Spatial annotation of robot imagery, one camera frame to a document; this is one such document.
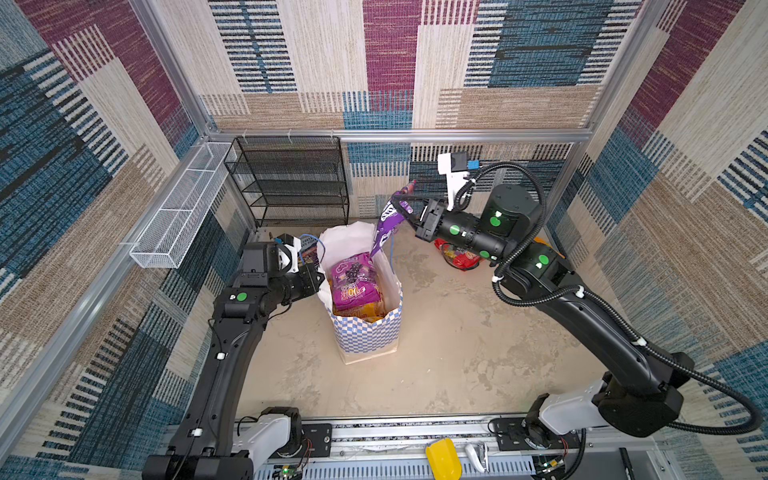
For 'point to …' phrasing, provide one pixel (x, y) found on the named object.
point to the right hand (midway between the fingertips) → (391, 208)
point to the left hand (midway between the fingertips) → (324, 271)
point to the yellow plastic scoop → (444, 460)
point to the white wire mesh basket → (164, 239)
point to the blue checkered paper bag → (362, 339)
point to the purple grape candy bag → (354, 281)
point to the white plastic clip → (479, 452)
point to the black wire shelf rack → (292, 180)
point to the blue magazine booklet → (311, 249)
